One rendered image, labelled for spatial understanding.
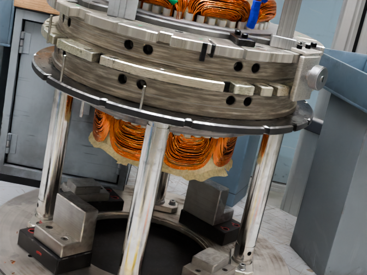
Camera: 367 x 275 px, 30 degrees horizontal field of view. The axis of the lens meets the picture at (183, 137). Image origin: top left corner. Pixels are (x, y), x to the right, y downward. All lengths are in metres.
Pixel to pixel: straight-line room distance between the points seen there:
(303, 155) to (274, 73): 0.54
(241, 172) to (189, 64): 0.46
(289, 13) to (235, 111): 0.11
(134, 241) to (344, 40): 0.60
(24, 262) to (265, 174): 0.30
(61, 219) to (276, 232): 0.39
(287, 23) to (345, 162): 0.28
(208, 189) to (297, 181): 0.35
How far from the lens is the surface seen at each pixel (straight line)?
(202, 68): 0.67
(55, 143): 0.85
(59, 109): 0.83
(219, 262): 0.80
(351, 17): 1.19
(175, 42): 0.64
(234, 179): 1.10
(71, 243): 0.78
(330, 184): 0.95
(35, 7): 0.98
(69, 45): 0.70
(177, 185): 1.15
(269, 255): 0.94
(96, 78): 0.70
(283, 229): 1.08
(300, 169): 1.24
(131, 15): 0.69
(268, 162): 0.82
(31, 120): 1.03
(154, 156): 0.69
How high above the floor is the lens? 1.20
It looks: 17 degrees down
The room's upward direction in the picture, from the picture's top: 12 degrees clockwise
